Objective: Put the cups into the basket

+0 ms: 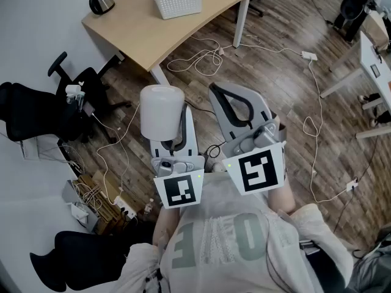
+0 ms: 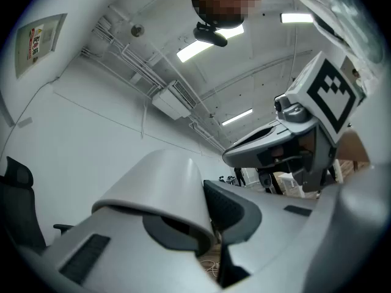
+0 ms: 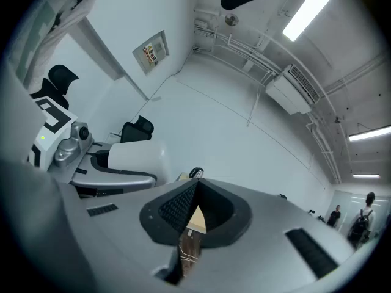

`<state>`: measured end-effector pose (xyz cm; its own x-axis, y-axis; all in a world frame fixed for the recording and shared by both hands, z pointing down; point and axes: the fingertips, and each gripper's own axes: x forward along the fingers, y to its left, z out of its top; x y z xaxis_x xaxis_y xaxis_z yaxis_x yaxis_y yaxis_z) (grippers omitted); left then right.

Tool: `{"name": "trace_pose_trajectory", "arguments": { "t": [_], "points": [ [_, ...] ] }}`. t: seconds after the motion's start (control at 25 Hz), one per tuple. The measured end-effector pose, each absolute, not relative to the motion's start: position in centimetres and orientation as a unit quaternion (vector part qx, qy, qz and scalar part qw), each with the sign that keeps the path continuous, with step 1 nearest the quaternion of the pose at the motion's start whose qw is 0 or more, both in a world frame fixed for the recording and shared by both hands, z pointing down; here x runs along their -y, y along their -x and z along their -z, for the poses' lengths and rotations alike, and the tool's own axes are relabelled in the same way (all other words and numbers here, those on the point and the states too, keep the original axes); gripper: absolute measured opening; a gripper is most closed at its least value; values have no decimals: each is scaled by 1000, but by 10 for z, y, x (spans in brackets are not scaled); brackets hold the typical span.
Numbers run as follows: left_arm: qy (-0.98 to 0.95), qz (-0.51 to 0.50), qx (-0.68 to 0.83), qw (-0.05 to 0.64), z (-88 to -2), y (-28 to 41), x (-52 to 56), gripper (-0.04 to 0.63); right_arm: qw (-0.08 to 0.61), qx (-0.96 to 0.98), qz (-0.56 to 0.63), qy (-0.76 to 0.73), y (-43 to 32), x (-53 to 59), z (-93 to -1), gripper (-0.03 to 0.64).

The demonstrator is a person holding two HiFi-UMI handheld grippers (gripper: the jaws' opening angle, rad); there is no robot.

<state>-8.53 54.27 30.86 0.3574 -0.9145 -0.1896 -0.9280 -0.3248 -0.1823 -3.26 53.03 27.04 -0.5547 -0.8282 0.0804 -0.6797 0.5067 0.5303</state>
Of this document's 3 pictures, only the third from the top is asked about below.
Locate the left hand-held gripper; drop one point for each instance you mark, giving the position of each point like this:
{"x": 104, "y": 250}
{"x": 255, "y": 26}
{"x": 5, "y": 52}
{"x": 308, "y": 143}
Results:
{"x": 46, "y": 142}

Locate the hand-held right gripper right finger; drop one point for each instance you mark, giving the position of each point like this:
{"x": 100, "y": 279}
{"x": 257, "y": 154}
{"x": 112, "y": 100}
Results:
{"x": 259, "y": 255}

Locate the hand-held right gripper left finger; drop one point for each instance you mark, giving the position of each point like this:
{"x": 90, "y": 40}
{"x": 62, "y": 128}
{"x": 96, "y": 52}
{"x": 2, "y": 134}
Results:
{"x": 122, "y": 240}

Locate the white cup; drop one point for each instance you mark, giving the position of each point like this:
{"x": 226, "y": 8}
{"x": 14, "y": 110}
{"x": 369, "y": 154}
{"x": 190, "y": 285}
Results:
{"x": 137, "y": 157}

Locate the black backpack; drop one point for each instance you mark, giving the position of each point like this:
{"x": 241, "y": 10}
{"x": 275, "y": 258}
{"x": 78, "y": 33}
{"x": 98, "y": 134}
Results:
{"x": 359, "y": 227}

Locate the long ceiling light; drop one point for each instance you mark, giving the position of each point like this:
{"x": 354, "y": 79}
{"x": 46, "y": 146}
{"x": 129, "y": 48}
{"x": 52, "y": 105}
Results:
{"x": 369, "y": 133}
{"x": 366, "y": 175}
{"x": 308, "y": 11}

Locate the white air conditioner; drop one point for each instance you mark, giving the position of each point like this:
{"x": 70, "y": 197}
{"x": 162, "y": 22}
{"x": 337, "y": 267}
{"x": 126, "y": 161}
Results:
{"x": 287, "y": 93}

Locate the white ceiling pipe bundle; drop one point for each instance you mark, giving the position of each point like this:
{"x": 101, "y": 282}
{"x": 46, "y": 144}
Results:
{"x": 244, "y": 49}

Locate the grey wall panel with poster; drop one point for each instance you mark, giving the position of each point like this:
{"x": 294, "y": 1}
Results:
{"x": 151, "y": 53}

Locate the small wall fan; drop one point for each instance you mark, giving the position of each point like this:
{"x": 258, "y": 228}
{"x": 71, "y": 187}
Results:
{"x": 231, "y": 20}

